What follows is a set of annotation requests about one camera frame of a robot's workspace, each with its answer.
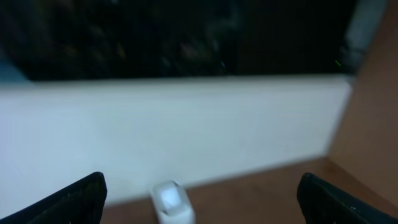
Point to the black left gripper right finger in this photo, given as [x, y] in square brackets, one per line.
[324, 203]

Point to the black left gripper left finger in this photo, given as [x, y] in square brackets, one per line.
[79, 203]

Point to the white barcode scanner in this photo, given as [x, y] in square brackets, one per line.
[172, 204]

